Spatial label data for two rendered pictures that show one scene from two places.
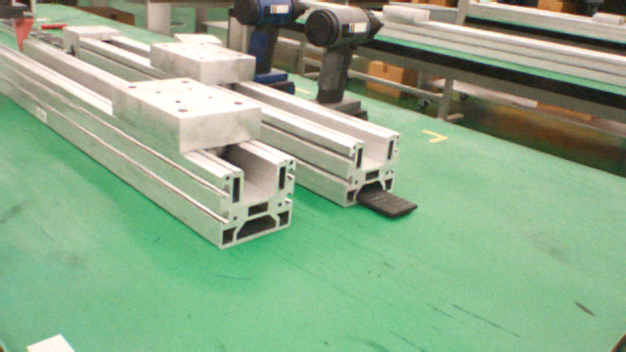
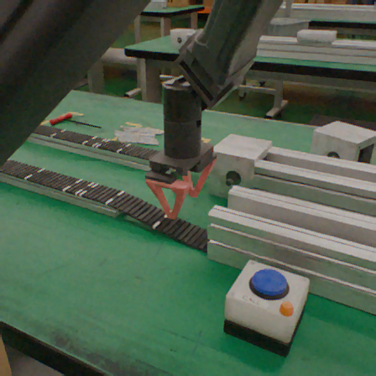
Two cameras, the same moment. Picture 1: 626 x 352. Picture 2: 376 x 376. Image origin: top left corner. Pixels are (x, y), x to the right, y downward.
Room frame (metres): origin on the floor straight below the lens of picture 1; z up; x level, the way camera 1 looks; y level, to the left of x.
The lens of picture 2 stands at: (0.59, 0.83, 1.17)
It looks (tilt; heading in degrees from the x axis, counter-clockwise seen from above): 29 degrees down; 344
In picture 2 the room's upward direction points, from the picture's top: straight up
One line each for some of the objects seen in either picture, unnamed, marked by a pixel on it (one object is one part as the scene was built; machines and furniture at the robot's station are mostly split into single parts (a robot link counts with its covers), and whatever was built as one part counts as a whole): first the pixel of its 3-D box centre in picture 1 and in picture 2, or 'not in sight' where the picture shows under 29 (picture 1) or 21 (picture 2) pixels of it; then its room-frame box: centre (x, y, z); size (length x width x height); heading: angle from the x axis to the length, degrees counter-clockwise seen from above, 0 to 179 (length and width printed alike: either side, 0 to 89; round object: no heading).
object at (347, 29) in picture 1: (346, 73); not in sight; (0.97, -0.04, 0.89); 0.20 x 0.08 x 0.22; 145
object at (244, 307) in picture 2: not in sight; (268, 300); (0.93, 0.62, 0.81); 0.10 x 0.08 x 0.06; 136
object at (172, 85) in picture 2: not in sight; (184, 100); (1.16, 0.67, 1.01); 0.07 x 0.06 x 0.07; 136
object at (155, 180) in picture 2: not in sight; (175, 189); (1.13, 0.69, 0.87); 0.07 x 0.07 x 0.09; 48
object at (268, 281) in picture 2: not in sight; (268, 284); (0.93, 0.63, 0.84); 0.04 x 0.04 x 0.02
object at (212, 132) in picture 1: (184, 121); not in sight; (0.65, 0.16, 0.87); 0.16 x 0.11 x 0.07; 46
